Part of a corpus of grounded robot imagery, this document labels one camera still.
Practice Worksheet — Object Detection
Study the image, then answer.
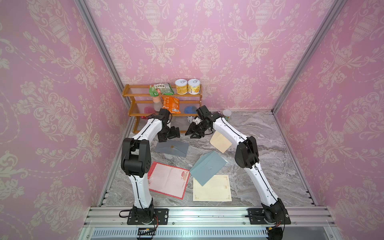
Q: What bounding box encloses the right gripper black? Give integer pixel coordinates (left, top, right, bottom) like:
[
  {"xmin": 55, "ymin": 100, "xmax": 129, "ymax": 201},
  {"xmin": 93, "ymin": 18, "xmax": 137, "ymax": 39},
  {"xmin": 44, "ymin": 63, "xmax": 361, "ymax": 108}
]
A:
[{"xmin": 184, "ymin": 120, "xmax": 210, "ymax": 138}]

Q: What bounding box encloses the dark grey envelope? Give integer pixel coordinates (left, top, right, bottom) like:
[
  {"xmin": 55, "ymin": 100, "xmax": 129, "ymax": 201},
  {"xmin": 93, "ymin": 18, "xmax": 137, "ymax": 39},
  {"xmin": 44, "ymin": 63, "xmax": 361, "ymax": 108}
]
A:
[{"xmin": 155, "ymin": 140, "xmax": 190, "ymax": 157}]

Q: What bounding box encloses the teal blue envelope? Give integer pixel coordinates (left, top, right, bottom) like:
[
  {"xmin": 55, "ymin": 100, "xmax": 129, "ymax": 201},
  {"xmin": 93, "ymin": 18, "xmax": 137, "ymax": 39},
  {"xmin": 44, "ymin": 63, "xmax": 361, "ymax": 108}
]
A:
[{"xmin": 190, "ymin": 151, "xmax": 227, "ymax": 186}]

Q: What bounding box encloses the cream yellow letter paper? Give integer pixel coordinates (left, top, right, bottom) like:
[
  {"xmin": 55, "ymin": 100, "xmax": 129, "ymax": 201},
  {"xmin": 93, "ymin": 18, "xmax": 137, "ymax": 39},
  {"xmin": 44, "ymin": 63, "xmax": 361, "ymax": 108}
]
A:
[{"xmin": 193, "ymin": 175, "xmax": 232, "ymax": 202}]

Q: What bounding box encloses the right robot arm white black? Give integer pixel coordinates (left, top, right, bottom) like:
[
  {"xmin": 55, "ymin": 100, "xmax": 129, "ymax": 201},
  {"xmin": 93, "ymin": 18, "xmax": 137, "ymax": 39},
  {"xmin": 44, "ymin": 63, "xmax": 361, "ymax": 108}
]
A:
[{"xmin": 185, "ymin": 106, "xmax": 291, "ymax": 225}]

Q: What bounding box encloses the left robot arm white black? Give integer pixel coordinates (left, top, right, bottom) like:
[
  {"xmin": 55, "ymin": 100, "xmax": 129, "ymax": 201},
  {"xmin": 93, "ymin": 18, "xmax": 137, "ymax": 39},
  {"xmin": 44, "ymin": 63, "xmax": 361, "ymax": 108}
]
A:
[{"xmin": 121, "ymin": 109, "xmax": 180, "ymax": 225}]

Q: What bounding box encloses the blue lid cup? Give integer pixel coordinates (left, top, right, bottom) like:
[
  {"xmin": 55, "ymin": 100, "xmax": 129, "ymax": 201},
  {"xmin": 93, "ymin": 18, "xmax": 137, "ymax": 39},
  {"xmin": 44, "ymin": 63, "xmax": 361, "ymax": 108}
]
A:
[{"xmin": 184, "ymin": 106, "xmax": 197, "ymax": 123}]

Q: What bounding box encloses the orange snack bag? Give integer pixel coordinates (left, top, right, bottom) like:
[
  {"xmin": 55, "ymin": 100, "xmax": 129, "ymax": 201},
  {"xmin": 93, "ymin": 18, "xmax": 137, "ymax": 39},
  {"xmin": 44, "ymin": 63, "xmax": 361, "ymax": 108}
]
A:
[{"xmin": 163, "ymin": 97, "xmax": 181, "ymax": 114}]

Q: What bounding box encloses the pink item on shelf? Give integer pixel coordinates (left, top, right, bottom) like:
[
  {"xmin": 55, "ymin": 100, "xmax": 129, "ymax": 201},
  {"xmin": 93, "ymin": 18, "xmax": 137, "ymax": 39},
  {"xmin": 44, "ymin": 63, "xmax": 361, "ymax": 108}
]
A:
[{"xmin": 143, "ymin": 107, "xmax": 156, "ymax": 119}]

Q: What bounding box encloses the beige bottle on shelf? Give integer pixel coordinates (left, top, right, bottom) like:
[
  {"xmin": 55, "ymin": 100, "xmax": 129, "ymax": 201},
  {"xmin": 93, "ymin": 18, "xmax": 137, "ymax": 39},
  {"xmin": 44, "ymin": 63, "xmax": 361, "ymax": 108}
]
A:
[{"xmin": 153, "ymin": 96, "xmax": 163, "ymax": 112}]

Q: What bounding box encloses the wooden three-tier shelf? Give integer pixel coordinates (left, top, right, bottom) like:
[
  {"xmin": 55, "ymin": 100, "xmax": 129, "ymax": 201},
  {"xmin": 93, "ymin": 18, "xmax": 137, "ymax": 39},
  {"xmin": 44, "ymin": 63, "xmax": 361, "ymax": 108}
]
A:
[{"xmin": 123, "ymin": 85, "xmax": 203, "ymax": 134}]

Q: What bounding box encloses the green instant noodle cup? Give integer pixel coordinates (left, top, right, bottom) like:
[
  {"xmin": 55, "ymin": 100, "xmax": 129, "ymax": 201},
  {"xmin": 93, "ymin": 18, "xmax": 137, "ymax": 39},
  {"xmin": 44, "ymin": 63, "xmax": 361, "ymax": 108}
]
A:
[{"xmin": 222, "ymin": 109, "xmax": 232, "ymax": 122}]

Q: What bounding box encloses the green snack bag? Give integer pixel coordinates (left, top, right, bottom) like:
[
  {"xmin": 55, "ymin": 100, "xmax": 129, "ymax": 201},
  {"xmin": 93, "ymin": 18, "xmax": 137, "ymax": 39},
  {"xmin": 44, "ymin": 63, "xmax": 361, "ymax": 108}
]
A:
[{"xmin": 149, "ymin": 83, "xmax": 174, "ymax": 97}]

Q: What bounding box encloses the right yellow can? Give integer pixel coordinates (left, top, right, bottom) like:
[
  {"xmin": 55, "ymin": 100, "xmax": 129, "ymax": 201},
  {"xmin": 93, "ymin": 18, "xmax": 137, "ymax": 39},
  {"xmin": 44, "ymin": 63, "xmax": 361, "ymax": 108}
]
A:
[{"xmin": 188, "ymin": 79, "xmax": 201, "ymax": 95}]

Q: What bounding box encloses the yellow can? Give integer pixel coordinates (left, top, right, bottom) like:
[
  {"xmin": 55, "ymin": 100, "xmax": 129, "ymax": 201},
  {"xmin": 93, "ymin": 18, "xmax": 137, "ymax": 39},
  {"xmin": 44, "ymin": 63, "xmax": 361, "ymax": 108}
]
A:
[
  {"xmin": 188, "ymin": 79, "xmax": 201, "ymax": 95},
  {"xmin": 175, "ymin": 79, "xmax": 188, "ymax": 95}
]

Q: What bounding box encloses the left yellow can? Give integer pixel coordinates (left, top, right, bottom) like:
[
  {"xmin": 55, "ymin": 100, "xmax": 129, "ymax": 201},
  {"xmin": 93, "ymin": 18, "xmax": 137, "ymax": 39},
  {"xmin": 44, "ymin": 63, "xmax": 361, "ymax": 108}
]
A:
[{"xmin": 175, "ymin": 79, "xmax": 188, "ymax": 95}]

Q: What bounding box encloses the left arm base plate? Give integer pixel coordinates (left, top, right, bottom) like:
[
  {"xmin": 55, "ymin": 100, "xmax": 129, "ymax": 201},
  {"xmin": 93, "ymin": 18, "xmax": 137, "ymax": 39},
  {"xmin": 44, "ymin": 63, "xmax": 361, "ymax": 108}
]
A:
[{"xmin": 127, "ymin": 208, "xmax": 169, "ymax": 226}]

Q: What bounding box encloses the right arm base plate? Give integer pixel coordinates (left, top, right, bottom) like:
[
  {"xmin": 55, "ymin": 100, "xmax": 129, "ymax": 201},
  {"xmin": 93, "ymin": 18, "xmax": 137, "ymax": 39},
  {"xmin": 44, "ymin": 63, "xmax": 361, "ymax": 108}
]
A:
[{"xmin": 245, "ymin": 208, "xmax": 292, "ymax": 225}]

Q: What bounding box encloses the aluminium front rail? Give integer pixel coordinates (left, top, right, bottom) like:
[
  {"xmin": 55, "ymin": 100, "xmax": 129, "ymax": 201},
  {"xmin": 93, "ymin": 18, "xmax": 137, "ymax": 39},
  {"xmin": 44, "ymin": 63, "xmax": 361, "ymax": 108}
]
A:
[{"xmin": 84, "ymin": 206, "xmax": 336, "ymax": 228}]

